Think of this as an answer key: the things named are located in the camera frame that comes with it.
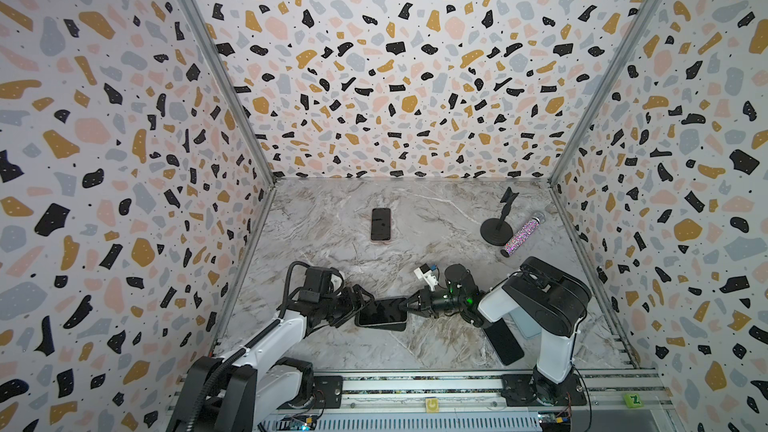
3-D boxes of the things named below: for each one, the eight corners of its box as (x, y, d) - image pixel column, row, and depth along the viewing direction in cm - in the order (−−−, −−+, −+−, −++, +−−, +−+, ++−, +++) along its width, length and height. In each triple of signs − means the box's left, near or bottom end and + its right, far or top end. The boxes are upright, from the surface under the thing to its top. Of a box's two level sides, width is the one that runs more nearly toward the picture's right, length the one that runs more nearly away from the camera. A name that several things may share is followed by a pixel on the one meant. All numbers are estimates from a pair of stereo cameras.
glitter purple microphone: (507, 258, 101) (510, 252, 98) (497, 250, 103) (500, 244, 100) (544, 222, 111) (547, 216, 108) (534, 216, 113) (537, 209, 110)
